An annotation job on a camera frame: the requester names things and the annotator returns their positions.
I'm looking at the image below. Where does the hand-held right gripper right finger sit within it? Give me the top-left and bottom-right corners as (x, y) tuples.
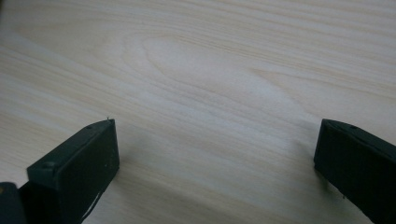
(313, 119), (396, 224)

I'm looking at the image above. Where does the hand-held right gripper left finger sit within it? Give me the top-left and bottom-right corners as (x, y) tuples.
(26, 119), (120, 224)

